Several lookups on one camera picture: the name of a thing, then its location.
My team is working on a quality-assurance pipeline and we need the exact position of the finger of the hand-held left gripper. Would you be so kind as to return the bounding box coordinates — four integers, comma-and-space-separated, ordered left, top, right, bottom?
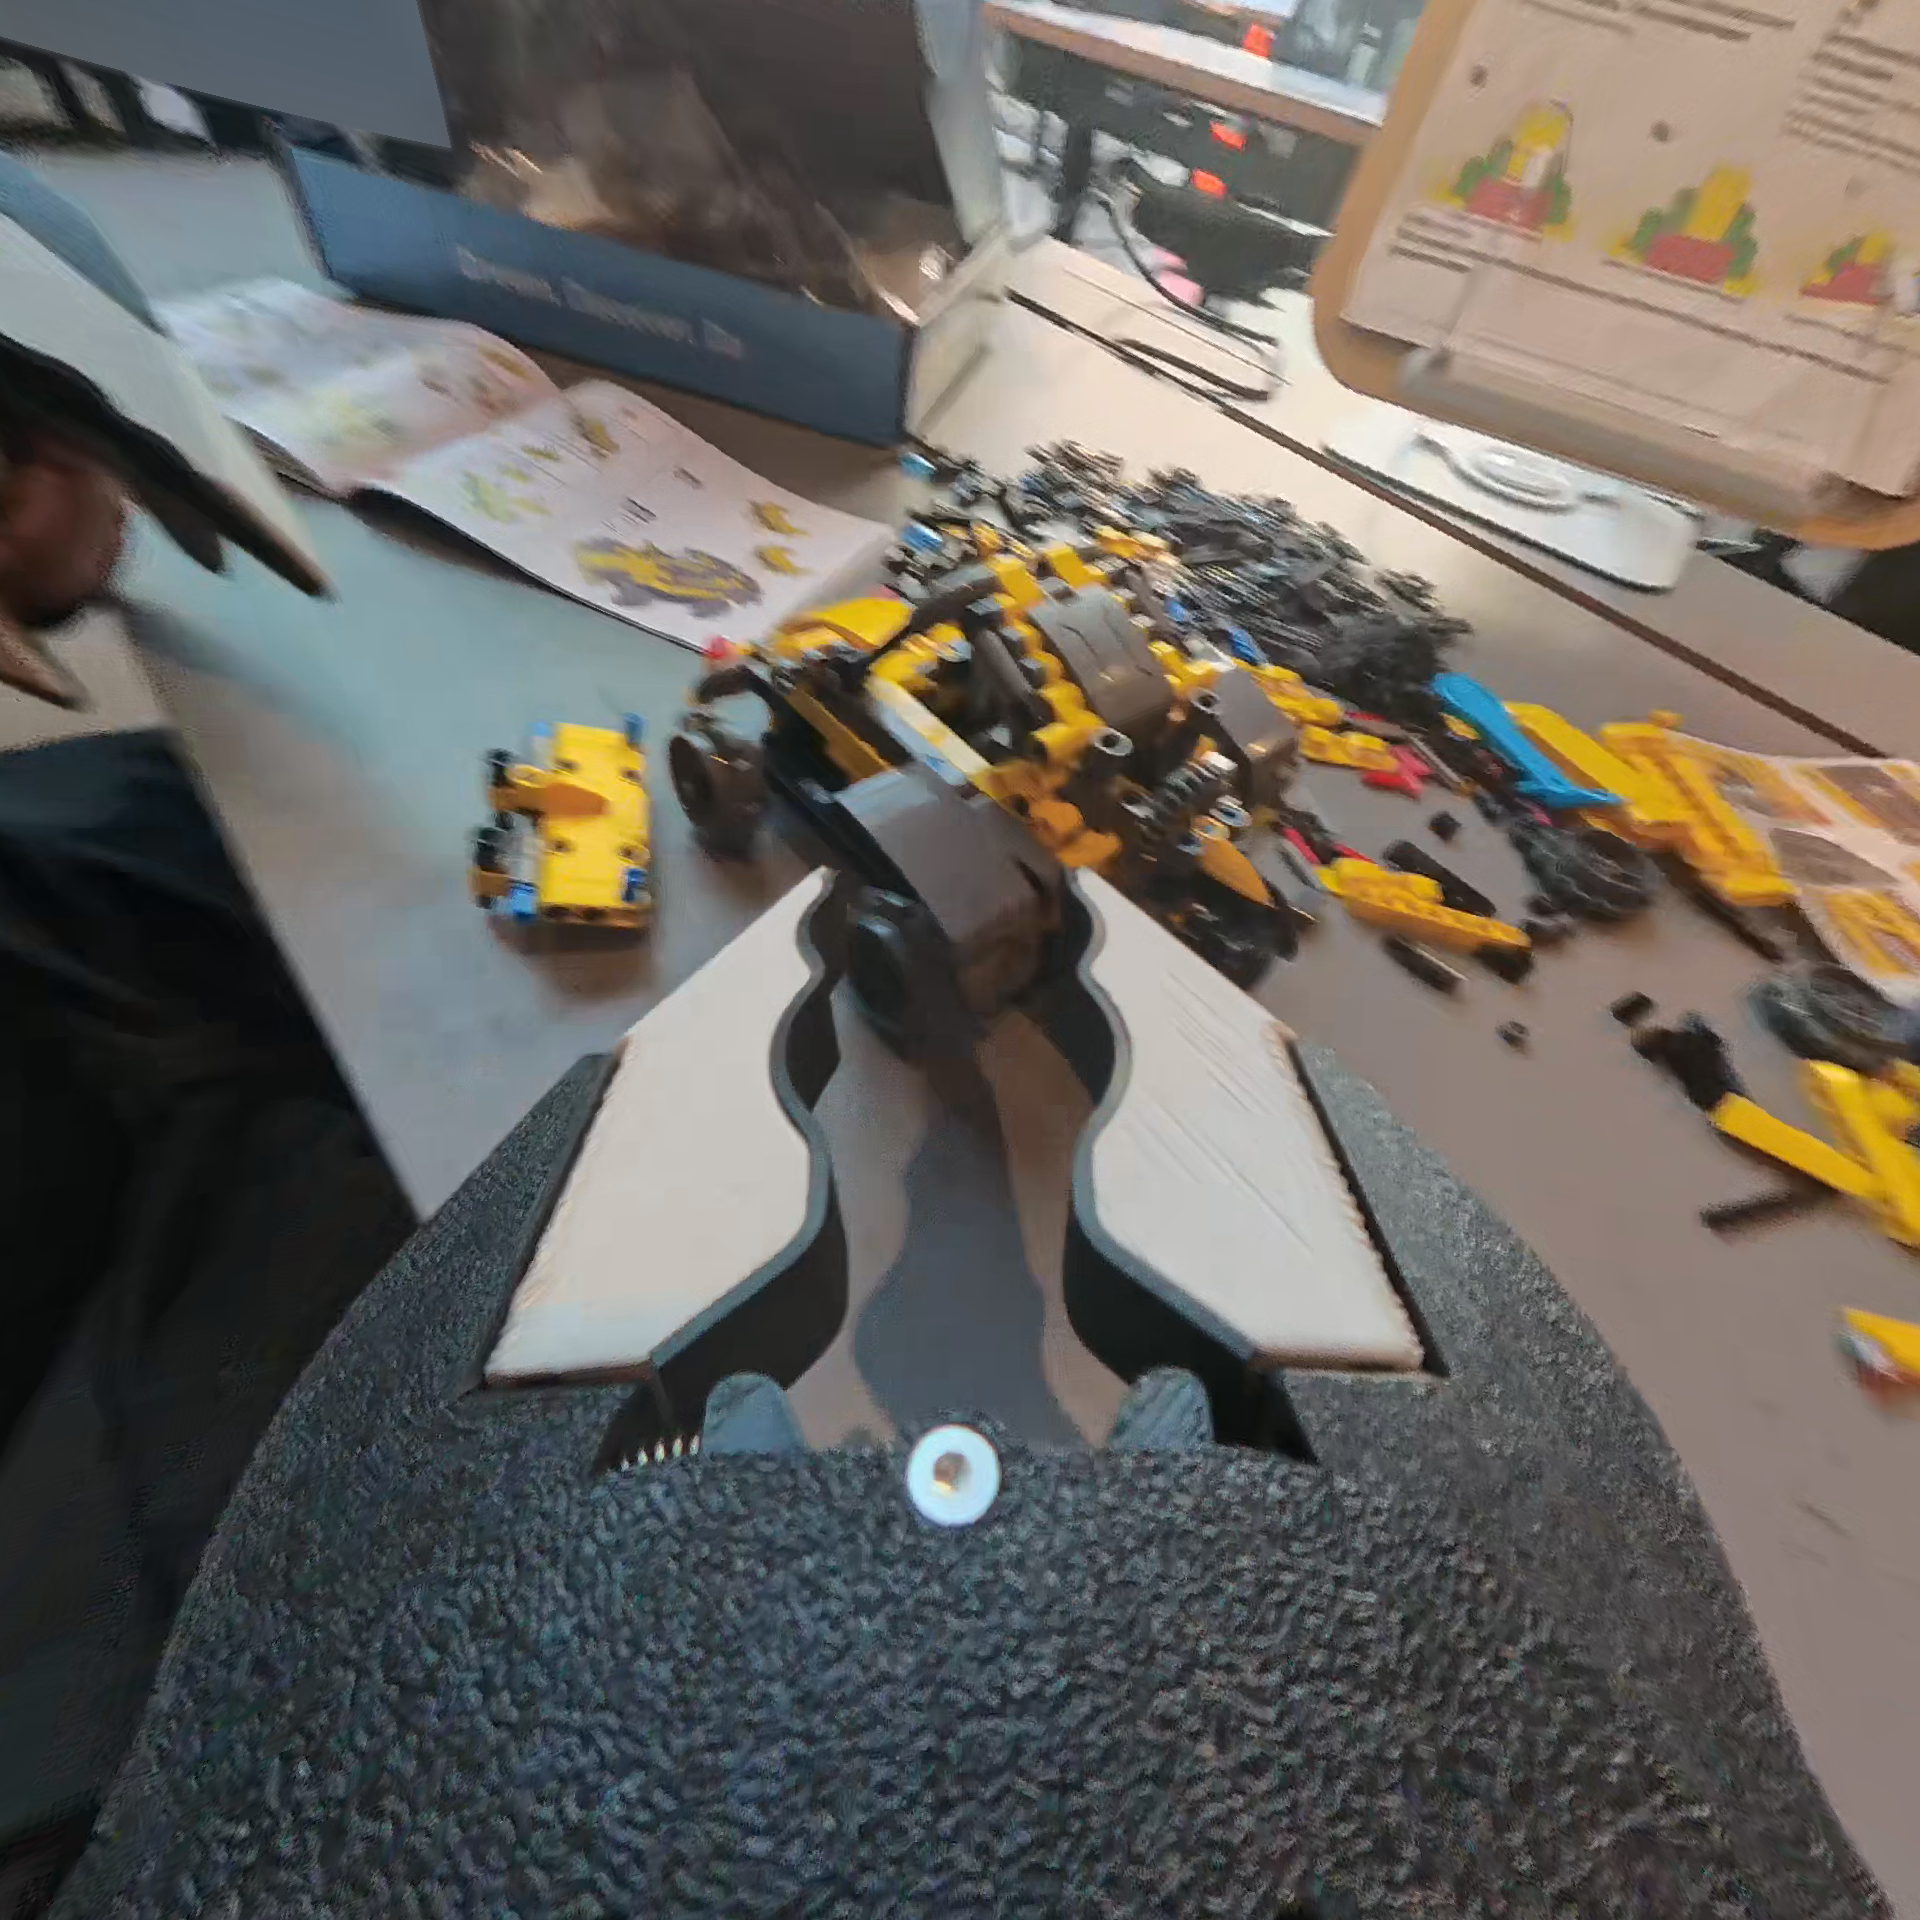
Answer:
0, 612, 92, 713
0, 151, 331, 594

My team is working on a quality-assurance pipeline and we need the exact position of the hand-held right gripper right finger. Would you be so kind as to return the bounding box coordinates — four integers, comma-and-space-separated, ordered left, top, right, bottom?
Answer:
1067, 871, 1427, 1375

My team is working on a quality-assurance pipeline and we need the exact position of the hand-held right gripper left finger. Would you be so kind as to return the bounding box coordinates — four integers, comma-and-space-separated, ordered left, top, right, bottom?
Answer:
479, 867, 841, 1391

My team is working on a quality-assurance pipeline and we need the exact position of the yellow panel with grey axle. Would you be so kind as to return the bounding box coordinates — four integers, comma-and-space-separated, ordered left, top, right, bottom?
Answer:
468, 718, 658, 935

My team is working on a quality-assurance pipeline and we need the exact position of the brown-edged grey desk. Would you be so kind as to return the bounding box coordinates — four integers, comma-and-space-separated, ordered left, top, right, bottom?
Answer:
977, 241, 1920, 759

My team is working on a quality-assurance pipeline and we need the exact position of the brick instruction booklet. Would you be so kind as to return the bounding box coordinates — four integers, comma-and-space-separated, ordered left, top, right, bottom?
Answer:
157, 278, 894, 655

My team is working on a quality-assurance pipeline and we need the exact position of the dark blue cardboard box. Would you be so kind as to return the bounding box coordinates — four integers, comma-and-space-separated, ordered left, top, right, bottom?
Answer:
286, 0, 1007, 452

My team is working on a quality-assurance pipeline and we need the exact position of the person's black clothing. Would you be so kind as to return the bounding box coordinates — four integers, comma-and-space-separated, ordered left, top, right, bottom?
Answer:
0, 737, 423, 1876

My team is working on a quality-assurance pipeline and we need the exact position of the yellow grey brick vehicle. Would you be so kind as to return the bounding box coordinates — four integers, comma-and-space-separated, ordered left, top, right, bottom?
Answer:
668, 562, 1308, 1052

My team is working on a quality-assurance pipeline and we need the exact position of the long blue brick piece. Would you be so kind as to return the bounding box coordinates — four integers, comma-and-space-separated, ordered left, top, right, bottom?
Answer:
1431, 673, 1625, 811

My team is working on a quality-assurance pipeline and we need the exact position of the pile of loose brick pieces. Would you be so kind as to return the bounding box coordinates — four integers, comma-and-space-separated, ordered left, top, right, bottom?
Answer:
900, 434, 1920, 1398

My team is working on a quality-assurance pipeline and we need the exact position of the instruction board on stand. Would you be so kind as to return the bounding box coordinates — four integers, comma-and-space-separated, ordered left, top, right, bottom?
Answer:
1311, 0, 1920, 591

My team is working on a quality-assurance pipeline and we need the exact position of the black cable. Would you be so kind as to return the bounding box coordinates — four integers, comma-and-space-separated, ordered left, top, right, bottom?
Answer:
1006, 286, 1291, 407

